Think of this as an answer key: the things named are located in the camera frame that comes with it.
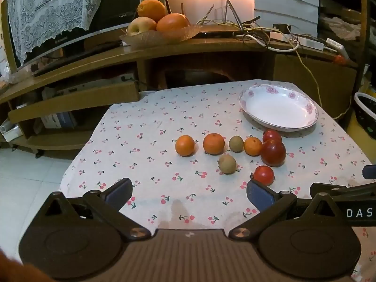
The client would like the yellow cable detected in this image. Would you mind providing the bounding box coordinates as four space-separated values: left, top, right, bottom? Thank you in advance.
289 39 351 120

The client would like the black basket with white rim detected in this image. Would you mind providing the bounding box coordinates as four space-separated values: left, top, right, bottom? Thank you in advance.
353 92 376 139

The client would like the large orange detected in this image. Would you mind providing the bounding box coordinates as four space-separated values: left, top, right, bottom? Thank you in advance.
156 13 191 33
137 0 168 23

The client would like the white cable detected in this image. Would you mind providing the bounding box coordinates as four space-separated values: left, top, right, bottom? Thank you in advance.
235 33 301 53

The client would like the white floral plate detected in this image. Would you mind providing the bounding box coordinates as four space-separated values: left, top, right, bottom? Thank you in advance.
238 84 319 132

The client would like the white power adapter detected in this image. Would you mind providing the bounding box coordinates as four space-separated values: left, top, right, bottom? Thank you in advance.
325 38 349 60

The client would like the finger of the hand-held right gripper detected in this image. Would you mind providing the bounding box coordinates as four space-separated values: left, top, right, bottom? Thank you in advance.
310 182 376 202
362 164 376 180

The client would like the white lace cloth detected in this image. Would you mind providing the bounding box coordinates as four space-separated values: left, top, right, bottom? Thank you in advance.
7 0 108 64

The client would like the brown kiwi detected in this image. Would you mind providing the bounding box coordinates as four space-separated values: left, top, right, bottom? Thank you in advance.
218 154 237 175
229 135 244 153

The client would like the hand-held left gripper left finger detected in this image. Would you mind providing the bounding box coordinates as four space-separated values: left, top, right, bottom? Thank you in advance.
44 178 152 241

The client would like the white ribbed panel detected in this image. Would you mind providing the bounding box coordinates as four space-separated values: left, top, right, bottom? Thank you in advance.
253 0 320 33

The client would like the cherry printed tablecloth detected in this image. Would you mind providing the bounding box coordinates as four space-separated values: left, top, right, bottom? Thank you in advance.
59 79 376 282

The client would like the blue and white box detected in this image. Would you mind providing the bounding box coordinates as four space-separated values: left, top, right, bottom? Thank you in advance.
40 111 78 129

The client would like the black set-top box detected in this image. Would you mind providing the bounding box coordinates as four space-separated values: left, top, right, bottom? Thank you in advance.
199 30 239 39

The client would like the yellow apple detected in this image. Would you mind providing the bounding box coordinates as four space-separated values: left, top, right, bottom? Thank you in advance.
126 17 157 36

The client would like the wooden television stand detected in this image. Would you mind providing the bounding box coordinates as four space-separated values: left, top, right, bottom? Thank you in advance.
0 25 359 157

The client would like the white power strip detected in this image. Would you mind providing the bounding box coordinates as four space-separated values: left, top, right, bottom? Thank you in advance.
270 31 324 52

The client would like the large dark red tomato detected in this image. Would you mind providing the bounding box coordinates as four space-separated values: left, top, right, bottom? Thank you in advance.
260 139 287 168

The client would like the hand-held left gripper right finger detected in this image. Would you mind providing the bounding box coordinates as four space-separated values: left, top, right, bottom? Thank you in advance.
228 179 338 240

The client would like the black television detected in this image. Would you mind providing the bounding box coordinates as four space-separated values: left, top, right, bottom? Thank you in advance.
0 0 140 75

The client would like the woven fruit tray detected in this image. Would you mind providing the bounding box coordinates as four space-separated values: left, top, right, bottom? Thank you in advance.
119 25 203 51

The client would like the dark wooden shelf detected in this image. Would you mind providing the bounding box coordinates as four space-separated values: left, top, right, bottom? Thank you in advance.
318 0 376 67

